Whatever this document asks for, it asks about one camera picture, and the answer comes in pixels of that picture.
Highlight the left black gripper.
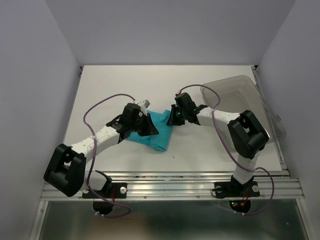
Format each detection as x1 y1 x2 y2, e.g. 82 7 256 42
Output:
130 113 159 137

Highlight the turquoise t shirt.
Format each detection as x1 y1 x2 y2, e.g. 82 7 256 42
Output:
126 110 173 152

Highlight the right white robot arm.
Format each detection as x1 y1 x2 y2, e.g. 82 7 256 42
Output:
167 92 269 196

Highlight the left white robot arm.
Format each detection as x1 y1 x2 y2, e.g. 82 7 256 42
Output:
43 100 159 197

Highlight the clear plastic bin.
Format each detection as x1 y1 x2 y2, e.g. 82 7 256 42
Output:
200 75 286 144

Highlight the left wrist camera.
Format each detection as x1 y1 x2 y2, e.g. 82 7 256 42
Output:
134 99 150 111

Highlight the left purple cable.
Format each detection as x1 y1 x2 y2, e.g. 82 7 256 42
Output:
83 93 132 218

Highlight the purple cable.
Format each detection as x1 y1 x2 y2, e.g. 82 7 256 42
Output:
83 93 132 218
174 84 277 217

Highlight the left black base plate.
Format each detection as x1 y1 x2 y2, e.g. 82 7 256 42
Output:
94 182 128 199

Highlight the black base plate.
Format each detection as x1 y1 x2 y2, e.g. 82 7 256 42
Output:
211 181 260 199
94 182 128 199

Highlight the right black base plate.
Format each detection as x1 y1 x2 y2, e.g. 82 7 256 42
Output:
211 181 260 199

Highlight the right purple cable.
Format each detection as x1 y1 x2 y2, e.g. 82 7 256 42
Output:
174 84 277 217

